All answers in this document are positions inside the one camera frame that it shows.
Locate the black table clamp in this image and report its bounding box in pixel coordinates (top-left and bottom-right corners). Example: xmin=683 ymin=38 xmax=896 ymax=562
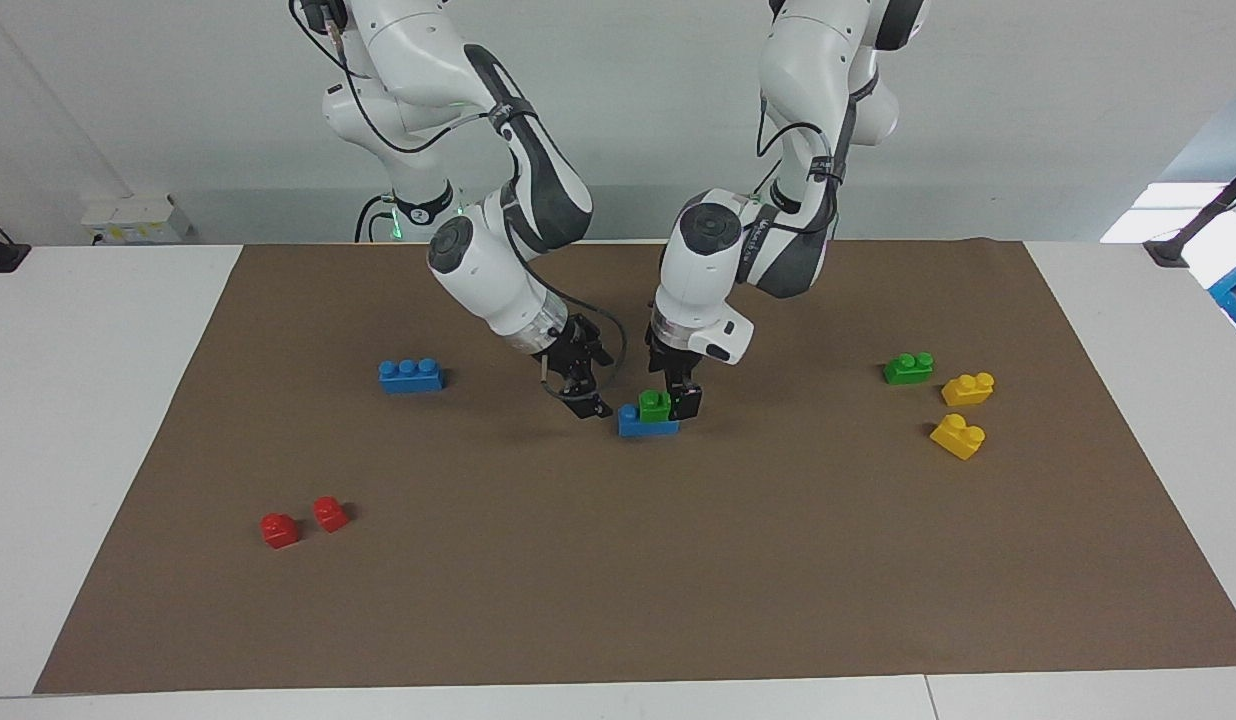
xmin=0 ymin=211 xmax=32 ymax=274

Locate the blue three-stud toy block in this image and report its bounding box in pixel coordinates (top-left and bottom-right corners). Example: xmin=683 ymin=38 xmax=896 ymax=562
xmin=617 ymin=403 xmax=681 ymax=438
xmin=378 ymin=358 xmax=445 ymax=394

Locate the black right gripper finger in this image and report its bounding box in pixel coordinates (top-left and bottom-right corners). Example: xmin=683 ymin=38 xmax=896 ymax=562
xmin=582 ymin=340 xmax=615 ymax=394
xmin=563 ymin=375 xmax=615 ymax=420

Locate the white power strip box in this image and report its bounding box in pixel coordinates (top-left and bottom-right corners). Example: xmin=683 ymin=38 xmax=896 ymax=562
xmin=81 ymin=194 xmax=195 ymax=246

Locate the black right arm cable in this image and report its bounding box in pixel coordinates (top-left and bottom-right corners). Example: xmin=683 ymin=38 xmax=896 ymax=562
xmin=290 ymin=0 xmax=629 ymax=403

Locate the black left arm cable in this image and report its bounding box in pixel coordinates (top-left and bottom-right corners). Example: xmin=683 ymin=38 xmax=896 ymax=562
xmin=756 ymin=60 xmax=859 ymax=216

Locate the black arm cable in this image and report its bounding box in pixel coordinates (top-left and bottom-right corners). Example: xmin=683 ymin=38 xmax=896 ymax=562
xmin=756 ymin=60 xmax=859 ymax=216
xmin=290 ymin=0 xmax=629 ymax=403

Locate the black right base cable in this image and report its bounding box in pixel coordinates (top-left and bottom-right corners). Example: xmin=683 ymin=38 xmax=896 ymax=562
xmin=354 ymin=194 xmax=397 ymax=243

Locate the yellow two-stud toy block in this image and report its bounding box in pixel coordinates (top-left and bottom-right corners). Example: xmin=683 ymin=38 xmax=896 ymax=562
xmin=940 ymin=372 xmax=996 ymax=408
xmin=929 ymin=414 xmax=987 ymax=461

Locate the brown table mat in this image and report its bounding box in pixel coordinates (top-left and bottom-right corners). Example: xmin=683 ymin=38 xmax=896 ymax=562
xmin=33 ymin=238 xmax=1236 ymax=695

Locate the black camera stand clamp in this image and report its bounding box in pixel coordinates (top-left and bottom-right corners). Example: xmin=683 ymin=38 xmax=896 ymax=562
xmin=1142 ymin=158 xmax=1236 ymax=269

